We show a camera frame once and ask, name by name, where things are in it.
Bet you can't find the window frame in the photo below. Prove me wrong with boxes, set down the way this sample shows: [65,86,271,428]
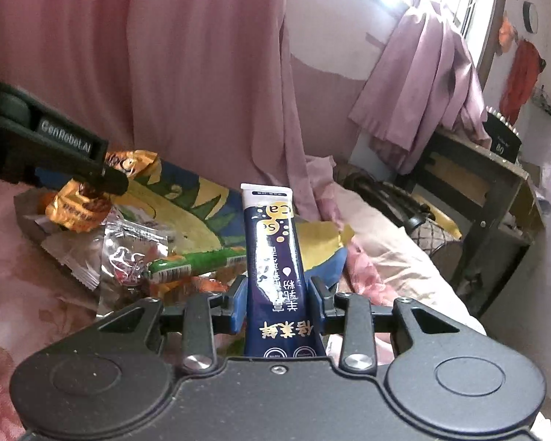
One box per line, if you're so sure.
[363,0,510,69]

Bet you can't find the blue yellow box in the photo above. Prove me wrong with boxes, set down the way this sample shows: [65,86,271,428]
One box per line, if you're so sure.
[14,151,350,295]

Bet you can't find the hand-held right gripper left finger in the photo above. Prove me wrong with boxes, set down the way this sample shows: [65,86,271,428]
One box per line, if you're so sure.
[103,276,249,375]

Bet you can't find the pink curtain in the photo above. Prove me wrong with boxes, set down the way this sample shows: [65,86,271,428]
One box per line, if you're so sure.
[0,0,336,221]

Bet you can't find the dark blue stick packet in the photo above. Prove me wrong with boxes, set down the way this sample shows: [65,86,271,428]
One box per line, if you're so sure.
[240,183,330,359]

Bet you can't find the red hanging cloth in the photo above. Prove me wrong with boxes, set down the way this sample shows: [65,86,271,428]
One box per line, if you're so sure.
[500,39,545,122]

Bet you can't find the purple hanging cloth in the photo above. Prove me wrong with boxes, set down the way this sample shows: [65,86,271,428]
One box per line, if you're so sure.
[349,0,492,175]

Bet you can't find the round wall clock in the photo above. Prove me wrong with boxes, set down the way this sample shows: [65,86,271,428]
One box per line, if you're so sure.
[522,1,539,34]

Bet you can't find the yellow blue printed liner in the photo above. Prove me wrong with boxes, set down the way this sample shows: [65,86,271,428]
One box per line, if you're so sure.
[98,154,355,286]

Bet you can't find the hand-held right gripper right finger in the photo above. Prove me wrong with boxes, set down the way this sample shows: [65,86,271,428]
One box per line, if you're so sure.
[305,276,460,375]

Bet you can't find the orange hanging ornament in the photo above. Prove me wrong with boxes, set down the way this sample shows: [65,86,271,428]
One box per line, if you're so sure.
[498,16,517,51]

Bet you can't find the pink floral blanket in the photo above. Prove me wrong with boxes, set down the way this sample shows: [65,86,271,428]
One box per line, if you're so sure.
[0,179,487,441]

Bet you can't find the black box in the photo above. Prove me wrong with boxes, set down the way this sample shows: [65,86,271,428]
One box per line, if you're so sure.
[481,107,522,164]

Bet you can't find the orange clear snack packet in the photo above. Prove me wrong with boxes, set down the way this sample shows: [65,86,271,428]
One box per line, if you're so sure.
[163,275,233,306]

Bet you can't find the yellow green snack bar packet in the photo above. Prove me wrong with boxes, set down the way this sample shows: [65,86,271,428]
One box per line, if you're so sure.
[147,245,249,284]

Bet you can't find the wooden desk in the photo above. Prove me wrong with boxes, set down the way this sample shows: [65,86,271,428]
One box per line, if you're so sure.
[392,126,545,318]

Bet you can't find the metal wall rack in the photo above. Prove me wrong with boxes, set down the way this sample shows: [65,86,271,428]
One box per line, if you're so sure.
[533,85,551,122]

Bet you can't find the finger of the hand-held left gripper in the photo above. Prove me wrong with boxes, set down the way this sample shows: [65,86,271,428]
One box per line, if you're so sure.
[71,163,130,195]

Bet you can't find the gold snack packet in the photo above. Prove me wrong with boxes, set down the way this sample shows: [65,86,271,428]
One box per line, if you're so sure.
[45,149,162,233]

